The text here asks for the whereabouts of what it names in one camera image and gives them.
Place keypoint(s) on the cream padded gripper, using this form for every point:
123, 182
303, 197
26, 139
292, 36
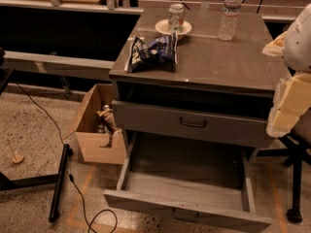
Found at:
298, 46

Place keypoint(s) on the grey bottom drawer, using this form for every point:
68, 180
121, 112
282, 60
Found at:
188, 180

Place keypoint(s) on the grey drawer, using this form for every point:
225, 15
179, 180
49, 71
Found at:
234, 130
188, 180

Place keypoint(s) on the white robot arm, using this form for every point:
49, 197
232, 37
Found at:
294, 45

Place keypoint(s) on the grey drawer cabinet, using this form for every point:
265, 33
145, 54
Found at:
230, 78

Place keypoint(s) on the grey middle drawer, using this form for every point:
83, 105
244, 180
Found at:
234, 130

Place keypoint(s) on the black office chair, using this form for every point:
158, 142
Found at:
297, 146

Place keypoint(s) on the clear plastic water bottle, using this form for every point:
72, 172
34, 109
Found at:
230, 13

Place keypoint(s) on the blue chip bag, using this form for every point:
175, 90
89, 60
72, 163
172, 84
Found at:
156, 52

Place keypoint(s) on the soda can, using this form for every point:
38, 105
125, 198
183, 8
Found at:
176, 17

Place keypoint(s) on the white bowl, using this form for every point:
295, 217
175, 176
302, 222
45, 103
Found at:
164, 28

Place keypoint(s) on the items in cardboard box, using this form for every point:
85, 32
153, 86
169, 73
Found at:
107, 123

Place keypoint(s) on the cardboard box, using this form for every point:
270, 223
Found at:
96, 147

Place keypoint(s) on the grey metal railing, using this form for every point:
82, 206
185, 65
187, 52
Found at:
92, 69

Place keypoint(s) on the small wooden spinning top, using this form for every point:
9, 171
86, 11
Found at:
17, 158

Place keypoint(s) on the black table leg frame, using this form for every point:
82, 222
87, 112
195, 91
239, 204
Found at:
57, 179

